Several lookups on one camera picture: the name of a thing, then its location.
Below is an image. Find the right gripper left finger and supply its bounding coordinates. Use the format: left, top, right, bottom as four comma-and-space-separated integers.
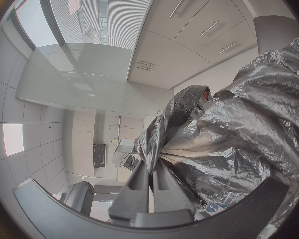
108, 159, 150, 223

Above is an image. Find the beige cabinet with drawers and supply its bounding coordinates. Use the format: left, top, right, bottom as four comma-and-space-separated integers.
127, 0, 259, 89

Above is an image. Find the black plastic bag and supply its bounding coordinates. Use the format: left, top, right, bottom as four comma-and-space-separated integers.
134, 38, 299, 230

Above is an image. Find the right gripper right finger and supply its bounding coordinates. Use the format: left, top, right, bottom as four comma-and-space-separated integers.
152, 156, 196, 216

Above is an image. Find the window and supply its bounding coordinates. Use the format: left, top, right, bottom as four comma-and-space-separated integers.
14, 0, 162, 51

